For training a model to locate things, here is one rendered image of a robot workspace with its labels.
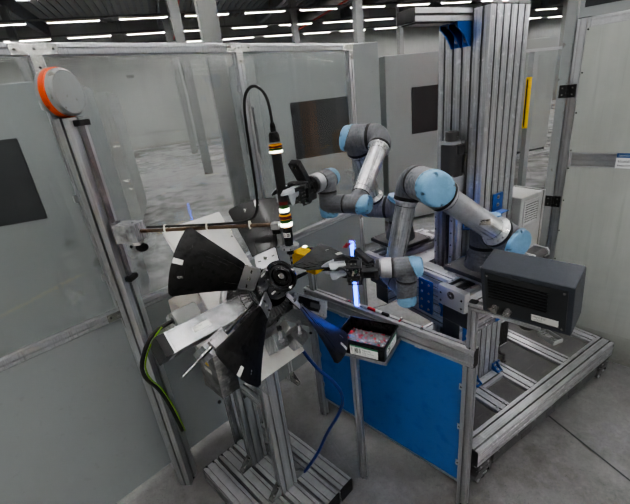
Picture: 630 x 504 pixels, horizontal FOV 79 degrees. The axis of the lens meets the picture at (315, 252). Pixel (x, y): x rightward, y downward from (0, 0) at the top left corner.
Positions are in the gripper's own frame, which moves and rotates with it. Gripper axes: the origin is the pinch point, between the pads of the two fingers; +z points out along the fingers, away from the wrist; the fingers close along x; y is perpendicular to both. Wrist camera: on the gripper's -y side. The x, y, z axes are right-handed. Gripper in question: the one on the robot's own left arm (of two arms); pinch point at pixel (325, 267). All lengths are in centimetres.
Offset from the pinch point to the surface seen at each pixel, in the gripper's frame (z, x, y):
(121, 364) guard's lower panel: 98, 43, 6
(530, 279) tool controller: -63, -7, 23
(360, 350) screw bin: -11.1, 32.8, 9.6
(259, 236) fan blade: 23.3, -14.1, -1.4
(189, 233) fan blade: 39, -26, 18
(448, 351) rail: -45, 36, 8
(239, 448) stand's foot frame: 59, 110, 1
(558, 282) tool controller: -69, -8, 27
